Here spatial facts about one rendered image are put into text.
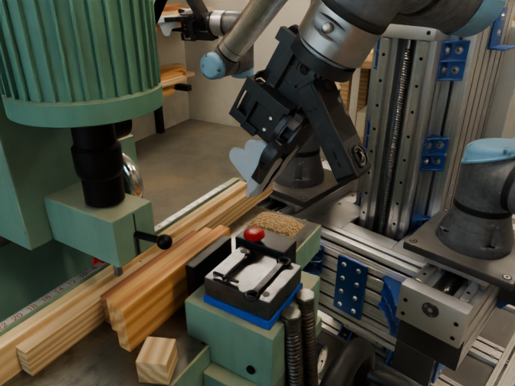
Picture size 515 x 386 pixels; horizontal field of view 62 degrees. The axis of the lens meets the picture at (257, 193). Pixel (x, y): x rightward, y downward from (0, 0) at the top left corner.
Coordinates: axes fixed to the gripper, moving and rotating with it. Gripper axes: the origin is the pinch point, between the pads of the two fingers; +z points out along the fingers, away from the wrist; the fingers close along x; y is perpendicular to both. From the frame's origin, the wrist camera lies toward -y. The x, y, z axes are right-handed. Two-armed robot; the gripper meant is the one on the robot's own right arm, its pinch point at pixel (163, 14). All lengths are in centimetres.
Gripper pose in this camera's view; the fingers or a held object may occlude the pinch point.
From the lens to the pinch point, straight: 156.7
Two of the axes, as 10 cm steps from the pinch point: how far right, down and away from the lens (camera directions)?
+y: 0.7, 8.4, 5.5
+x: 4.8, -5.1, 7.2
